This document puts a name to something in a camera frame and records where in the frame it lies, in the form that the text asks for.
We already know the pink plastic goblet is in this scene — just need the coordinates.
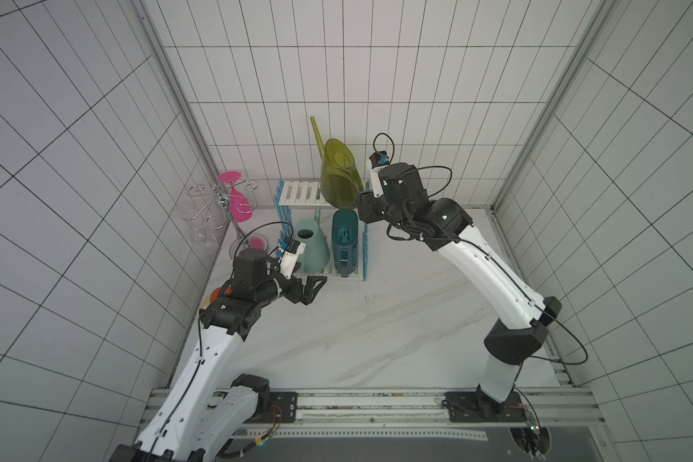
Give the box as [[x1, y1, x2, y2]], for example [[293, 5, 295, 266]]
[[219, 171, 253, 223]]

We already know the teal translucent watering can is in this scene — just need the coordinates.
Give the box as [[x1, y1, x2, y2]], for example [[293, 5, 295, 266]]
[[331, 210, 359, 278]]

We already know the olive green watering can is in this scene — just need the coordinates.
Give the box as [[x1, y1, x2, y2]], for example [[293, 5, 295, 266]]
[[310, 117, 364, 210]]

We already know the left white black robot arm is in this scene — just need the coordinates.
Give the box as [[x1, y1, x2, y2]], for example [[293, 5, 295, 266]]
[[110, 239, 327, 461]]

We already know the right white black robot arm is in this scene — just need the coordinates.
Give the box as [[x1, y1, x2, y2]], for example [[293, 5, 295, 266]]
[[357, 153, 562, 422]]

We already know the chrome cup holder stand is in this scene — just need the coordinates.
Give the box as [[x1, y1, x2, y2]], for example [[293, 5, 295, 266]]
[[187, 178, 270, 258]]

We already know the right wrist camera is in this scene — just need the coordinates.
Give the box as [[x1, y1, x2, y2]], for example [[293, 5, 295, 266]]
[[366, 150, 390, 189]]

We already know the aluminium mounting rail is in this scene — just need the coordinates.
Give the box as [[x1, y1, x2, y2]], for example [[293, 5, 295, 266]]
[[139, 386, 608, 443]]

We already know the beige bowl with red fruit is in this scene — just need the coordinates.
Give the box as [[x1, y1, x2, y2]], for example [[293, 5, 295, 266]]
[[209, 287, 221, 304]]

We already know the clear glass on stand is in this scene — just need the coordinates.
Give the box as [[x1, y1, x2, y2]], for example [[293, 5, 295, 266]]
[[179, 204, 217, 248]]

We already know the mint green watering can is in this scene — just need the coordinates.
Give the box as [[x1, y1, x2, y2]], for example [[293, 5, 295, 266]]
[[295, 207, 330, 275]]

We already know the blue white slatted shelf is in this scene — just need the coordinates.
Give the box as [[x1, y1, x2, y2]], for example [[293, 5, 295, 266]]
[[273, 179, 369, 282]]

